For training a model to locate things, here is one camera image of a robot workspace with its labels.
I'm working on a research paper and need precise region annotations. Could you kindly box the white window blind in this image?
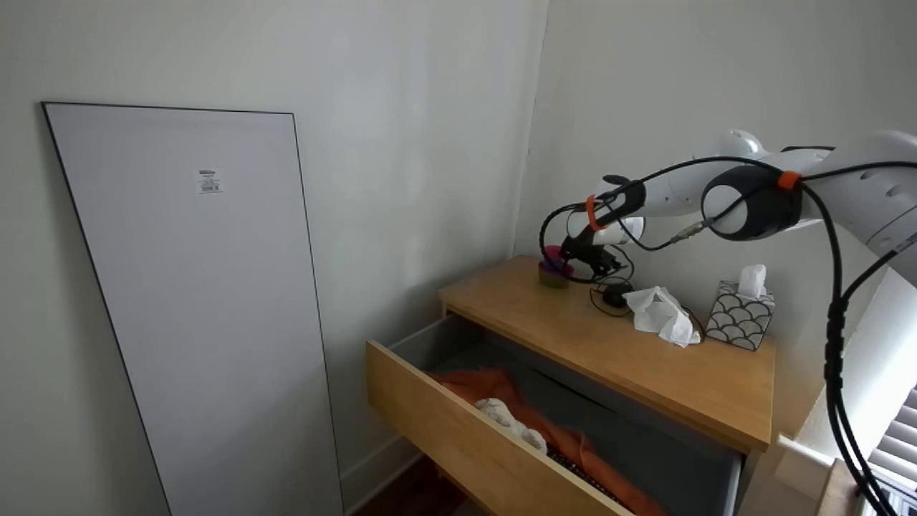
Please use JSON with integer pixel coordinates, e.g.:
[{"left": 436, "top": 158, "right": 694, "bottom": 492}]
[{"left": 872, "top": 380, "right": 917, "bottom": 502}]

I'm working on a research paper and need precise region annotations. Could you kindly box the orange cloth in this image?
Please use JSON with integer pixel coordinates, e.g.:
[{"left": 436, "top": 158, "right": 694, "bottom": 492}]
[{"left": 433, "top": 364, "right": 672, "bottom": 516}]

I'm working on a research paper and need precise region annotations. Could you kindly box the scale-patterned tissue box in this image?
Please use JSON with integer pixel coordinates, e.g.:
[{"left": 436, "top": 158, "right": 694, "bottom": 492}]
[{"left": 701, "top": 277, "right": 778, "bottom": 354}]

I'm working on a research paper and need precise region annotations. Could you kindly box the white plush toy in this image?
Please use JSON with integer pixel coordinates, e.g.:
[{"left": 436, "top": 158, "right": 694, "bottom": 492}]
[{"left": 473, "top": 392, "right": 554, "bottom": 457}]

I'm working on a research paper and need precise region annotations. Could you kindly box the white tissue in box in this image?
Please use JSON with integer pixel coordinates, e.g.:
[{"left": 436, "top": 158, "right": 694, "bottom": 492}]
[{"left": 733, "top": 261, "right": 773, "bottom": 303}]

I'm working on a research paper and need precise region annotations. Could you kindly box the wooden dresser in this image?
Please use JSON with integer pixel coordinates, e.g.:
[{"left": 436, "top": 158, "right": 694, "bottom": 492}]
[{"left": 436, "top": 251, "right": 781, "bottom": 516}]

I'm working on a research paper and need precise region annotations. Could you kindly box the open wooden drawer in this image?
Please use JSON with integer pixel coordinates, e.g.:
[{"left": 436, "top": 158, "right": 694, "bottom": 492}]
[{"left": 364, "top": 311, "right": 747, "bottom": 516}]

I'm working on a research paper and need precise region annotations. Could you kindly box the large white board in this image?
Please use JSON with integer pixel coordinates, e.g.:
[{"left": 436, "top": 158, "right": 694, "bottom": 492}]
[{"left": 38, "top": 96, "right": 346, "bottom": 516}]

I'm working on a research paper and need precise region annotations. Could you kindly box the white window frame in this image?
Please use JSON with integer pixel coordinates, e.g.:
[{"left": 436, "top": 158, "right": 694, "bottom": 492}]
[{"left": 740, "top": 268, "right": 917, "bottom": 516}]

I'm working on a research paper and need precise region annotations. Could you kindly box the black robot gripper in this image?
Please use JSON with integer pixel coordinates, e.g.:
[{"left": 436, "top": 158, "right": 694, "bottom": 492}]
[{"left": 556, "top": 175, "right": 650, "bottom": 287}]

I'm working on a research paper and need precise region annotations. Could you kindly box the green plastic bowl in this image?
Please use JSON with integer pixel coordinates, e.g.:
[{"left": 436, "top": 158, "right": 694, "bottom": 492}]
[{"left": 533, "top": 254, "right": 579, "bottom": 293}]

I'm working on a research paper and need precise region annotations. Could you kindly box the black round device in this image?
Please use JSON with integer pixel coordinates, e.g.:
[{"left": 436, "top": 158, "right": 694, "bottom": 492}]
[{"left": 599, "top": 281, "right": 635, "bottom": 311}]

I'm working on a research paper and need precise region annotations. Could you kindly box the crumpled white tissue paper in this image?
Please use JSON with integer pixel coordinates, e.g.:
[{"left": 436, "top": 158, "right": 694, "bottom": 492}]
[{"left": 622, "top": 284, "right": 704, "bottom": 349}]

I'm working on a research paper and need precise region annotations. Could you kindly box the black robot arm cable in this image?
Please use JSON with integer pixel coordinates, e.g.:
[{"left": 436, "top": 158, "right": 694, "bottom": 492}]
[{"left": 536, "top": 155, "right": 917, "bottom": 516}]

